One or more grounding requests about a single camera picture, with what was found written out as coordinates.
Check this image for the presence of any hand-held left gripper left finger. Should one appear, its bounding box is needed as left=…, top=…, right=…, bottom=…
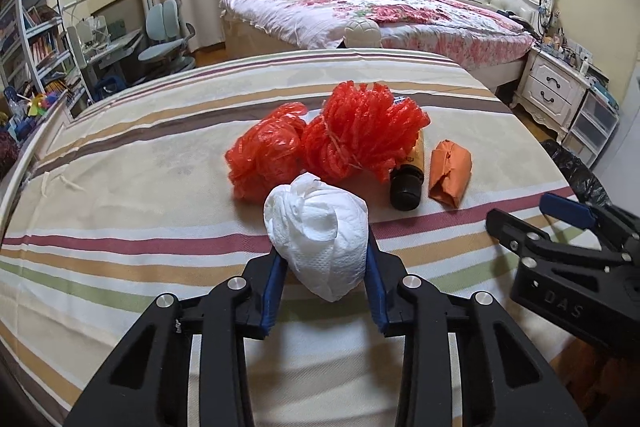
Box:
left=75, top=252, right=288, bottom=427

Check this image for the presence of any white nightstand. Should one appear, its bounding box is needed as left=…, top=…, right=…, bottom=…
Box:
left=512, top=44, right=593, bottom=142

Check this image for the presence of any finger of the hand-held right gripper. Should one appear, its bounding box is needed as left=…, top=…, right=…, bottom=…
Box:
left=541, top=192, right=640, bottom=255
left=485, top=207, right=633, bottom=270

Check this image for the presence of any cluster of small bottles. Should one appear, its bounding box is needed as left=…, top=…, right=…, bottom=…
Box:
left=537, top=0, right=596, bottom=75

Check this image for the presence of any orange folded cloth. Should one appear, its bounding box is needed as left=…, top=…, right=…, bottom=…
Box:
left=427, top=139, right=473, bottom=208

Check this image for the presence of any striped tablecloth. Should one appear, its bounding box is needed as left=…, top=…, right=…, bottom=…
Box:
left=0, top=48, right=581, bottom=427

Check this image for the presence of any white tissue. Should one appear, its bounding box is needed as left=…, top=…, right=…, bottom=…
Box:
left=263, top=172, right=370, bottom=304

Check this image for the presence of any white bookshelf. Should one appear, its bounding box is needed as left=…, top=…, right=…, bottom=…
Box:
left=0, top=0, right=93, bottom=118

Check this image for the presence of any red plastic mesh pompom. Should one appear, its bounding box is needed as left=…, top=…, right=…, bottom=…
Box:
left=300, top=81, right=431, bottom=185

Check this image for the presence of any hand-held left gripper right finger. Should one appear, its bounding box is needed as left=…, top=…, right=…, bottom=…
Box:
left=364, top=227, right=588, bottom=427

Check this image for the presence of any brown bottle with black cap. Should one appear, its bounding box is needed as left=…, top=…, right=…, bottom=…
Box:
left=389, top=96, right=427, bottom=211

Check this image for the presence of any clear plastic drawer unit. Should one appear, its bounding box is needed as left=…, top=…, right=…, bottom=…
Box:
left=570, top=79, right=621, bottom=168

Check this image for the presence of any black trash bag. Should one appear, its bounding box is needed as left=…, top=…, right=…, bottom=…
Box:
left=540, top=139, right=613, bottom=208

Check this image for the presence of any grey-blue desk chair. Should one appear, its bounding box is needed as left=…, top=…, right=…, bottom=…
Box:
left=137, top=0, right=198, bottom=75

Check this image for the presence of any floral blanket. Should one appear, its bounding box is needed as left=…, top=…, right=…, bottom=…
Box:
left=220, top=0, right=533, bottom=68

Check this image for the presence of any red plastic bag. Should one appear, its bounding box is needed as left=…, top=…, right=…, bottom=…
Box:
left=225, top=103, right=310, bottom=204

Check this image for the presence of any colourful toy pinwheel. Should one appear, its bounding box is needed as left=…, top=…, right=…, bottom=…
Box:
left=20, top=92, right=52, bottom=120

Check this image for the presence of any study desk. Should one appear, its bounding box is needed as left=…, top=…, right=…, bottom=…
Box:
left=67, top=14, right=146, bottom=90

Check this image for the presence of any teal book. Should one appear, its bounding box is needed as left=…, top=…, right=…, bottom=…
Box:
left=590, top=74, right=621, bottom=110

